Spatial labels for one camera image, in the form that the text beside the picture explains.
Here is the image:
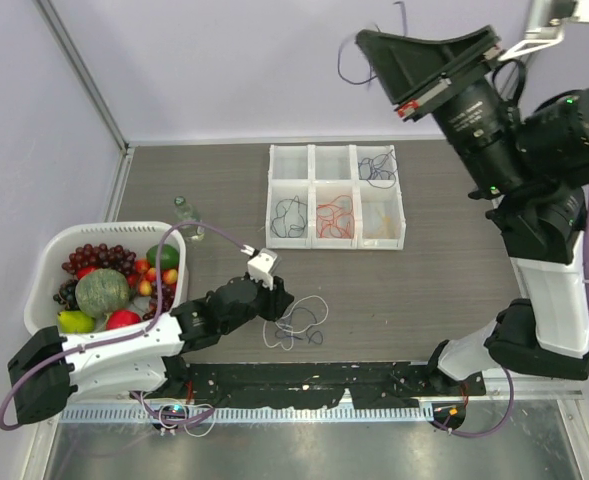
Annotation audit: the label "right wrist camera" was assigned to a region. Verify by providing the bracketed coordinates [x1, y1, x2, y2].
[499, 0, 589, 62]

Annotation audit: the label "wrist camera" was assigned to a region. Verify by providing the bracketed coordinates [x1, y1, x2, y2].
[499, 0, 589, 62]
[241, 244, 280, 290]

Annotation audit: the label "green melon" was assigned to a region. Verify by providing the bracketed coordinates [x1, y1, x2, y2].
[75, 269, 130, 319]

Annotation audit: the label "peach nectarine fruits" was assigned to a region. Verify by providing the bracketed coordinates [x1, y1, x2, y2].
[128, 259, 178, 298]

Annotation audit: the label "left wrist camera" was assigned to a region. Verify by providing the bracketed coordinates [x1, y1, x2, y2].
[241, 244, 280, 290]

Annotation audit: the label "green lime fruit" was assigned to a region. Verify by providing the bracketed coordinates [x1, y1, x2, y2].
[146, 245, 180, 270]

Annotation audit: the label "white cable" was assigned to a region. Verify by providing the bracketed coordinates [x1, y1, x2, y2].
[262, 294, 330, 351]

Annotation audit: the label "yellow pear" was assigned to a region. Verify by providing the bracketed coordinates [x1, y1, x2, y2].
[58, 310, 96, 334]

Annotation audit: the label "white slotted cable duct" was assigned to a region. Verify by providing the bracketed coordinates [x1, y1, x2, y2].
[59, 403, 433, 424]

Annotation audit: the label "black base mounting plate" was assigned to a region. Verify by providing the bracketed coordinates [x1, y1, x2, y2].
[146, 361, 486, 410]

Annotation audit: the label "clear plastic bottle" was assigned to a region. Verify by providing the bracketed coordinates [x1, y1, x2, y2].
[173, 196, 205, 243]

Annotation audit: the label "red grape bunch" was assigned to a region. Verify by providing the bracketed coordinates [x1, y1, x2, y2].
[61, 243, 137, 275]

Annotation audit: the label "dark grape bunch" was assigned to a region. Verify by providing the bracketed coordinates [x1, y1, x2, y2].
[53, 279, 79, 311]

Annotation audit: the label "red apple fruit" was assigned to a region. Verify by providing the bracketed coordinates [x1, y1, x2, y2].
[106, 309, 141, 331]

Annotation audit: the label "black cable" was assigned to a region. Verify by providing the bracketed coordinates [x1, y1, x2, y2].
[270, 195, 308, 239]

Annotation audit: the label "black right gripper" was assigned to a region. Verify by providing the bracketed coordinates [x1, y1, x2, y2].
[353, 26, 532, 201]

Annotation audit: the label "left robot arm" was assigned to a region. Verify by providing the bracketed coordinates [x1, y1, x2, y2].
[0, 275, 294, 431]

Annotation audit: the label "white six-compartment organizer tray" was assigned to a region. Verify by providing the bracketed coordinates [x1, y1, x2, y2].
[265, 144, 407, 251]

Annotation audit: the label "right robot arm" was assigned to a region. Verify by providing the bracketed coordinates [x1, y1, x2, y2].
[355, 27, 589, 395]

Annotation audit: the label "orange cable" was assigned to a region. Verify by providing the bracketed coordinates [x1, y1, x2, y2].
[316, 193, 355, 240]

